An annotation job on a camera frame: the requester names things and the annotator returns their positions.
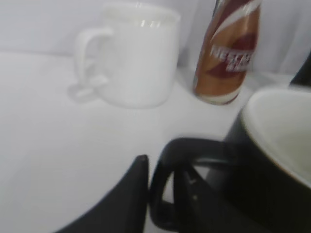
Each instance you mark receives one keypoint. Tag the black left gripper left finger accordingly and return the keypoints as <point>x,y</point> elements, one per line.
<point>123,209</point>

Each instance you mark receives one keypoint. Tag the brown Nescafe coffee bottle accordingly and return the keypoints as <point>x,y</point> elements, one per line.
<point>226,52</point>

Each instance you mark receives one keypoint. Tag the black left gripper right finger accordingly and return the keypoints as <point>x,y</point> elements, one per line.
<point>198,208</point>

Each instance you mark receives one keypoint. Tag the black mug white inside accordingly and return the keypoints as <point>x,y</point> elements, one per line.
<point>262,168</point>

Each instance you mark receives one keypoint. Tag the white ceramic mug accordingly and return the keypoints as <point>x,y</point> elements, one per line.
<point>130,60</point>

